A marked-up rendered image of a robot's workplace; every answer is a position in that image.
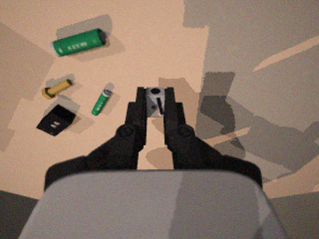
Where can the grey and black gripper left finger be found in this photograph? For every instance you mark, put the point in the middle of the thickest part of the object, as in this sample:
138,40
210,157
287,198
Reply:
118,153

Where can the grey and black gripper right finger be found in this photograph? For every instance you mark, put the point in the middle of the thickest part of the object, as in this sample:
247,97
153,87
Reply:
191,152

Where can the grey pencil sharpener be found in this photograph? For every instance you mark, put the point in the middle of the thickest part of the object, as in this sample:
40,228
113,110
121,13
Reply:
155,102

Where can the brass hex bolt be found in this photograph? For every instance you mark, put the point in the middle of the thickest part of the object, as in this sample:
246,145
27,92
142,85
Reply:
50,93

